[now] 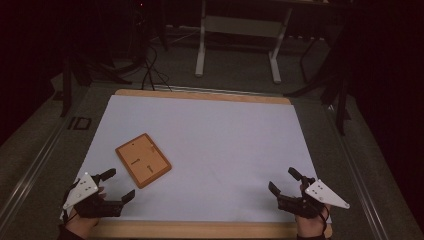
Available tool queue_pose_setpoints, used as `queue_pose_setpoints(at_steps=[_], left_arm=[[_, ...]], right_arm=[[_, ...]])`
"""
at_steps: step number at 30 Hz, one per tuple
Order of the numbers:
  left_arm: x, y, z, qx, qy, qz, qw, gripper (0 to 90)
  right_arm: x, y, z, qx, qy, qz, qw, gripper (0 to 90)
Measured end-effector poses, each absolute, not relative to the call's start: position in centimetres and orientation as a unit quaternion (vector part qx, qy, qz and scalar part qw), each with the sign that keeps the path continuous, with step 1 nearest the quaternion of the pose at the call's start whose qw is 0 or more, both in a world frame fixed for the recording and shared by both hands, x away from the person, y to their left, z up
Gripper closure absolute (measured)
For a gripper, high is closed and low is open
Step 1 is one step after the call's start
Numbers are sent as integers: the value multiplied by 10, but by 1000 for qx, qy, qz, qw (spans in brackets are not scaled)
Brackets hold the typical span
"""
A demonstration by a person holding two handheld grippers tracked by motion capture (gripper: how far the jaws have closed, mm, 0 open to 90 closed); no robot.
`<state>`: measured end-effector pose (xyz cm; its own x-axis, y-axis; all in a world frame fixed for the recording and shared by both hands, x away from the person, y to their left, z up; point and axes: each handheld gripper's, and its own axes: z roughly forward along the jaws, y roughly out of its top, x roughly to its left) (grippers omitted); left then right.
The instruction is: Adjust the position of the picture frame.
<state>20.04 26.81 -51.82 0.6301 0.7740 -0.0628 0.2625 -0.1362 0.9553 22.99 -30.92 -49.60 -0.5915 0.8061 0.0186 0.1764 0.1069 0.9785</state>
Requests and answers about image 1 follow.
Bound aluminium rail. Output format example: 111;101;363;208
323;104;391;240
0;111;76;221
146;84;292;98

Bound white metal stand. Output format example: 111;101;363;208
194;0;294;85

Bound white work board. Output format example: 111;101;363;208
59;94;333;224

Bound person's right hand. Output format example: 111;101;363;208
294;203;333;238

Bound person's left hand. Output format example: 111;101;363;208
64;186;108;240

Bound black cables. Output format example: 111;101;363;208
141;43;173;92

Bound black metal stand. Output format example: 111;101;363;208
284;29;353;137
59;49;134;118

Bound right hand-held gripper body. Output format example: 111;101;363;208
275;176;351;220

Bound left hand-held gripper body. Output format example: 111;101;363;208
62;171;125;220

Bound wooden photo frame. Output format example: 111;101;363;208
114;132;173;190

